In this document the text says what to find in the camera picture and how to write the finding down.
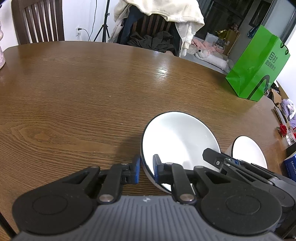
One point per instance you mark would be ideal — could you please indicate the cream white jacket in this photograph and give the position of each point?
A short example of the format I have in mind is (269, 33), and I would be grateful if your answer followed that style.
(186, 15)

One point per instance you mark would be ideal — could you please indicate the green paper shopping bag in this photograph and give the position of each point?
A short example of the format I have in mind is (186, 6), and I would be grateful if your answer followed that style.
(258, 66)

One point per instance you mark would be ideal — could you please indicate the pink textured vase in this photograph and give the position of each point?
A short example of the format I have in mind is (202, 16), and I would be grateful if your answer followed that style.
(2, 57)

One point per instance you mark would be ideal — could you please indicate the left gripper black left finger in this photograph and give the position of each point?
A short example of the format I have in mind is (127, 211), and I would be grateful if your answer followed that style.
(113, 180)

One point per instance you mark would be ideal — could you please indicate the chair draped with clothes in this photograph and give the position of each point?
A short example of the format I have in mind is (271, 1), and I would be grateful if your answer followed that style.
(148, 32)

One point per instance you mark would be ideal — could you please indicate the blue tissue box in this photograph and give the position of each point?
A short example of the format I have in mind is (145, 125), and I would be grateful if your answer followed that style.
(290, 165)

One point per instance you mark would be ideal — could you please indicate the black light stand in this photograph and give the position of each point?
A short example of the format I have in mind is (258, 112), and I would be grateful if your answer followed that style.
(104, 28)

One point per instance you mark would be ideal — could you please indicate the cardboard box with clothes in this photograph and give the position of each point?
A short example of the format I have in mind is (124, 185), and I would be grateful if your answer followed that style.
(283, 103)

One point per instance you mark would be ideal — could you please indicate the dark wooden slatted chair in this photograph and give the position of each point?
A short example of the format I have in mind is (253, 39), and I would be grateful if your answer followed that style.
(38, 21)

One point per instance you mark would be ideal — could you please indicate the white bowl black rim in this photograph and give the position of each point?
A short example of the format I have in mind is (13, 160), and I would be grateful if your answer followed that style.
(176, 137)
(246, 149)

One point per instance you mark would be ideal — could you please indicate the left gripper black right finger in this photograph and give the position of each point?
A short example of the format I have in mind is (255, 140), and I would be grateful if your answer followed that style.
(178, 178)

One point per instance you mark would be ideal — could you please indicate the red artificial rose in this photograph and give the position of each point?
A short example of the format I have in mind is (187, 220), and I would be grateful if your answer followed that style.
(282, 130)

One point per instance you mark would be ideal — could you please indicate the white plush toy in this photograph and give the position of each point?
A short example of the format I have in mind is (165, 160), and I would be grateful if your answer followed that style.
(207, 56)

